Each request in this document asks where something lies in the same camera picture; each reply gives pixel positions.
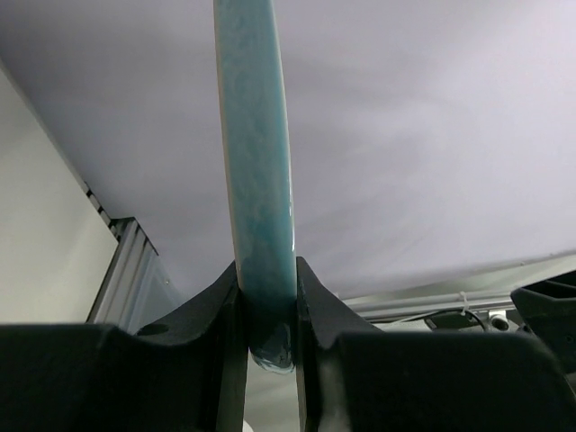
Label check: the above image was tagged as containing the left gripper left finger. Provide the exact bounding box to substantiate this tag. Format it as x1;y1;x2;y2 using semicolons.
1;267;248;431

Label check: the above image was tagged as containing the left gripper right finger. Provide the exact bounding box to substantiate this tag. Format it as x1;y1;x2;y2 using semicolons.
296;257;575;431

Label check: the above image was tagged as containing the blue cream plate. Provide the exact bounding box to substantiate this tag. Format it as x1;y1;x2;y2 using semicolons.
213;1;297;374

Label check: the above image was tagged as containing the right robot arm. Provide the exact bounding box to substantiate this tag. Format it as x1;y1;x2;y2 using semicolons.
510;271;575;347

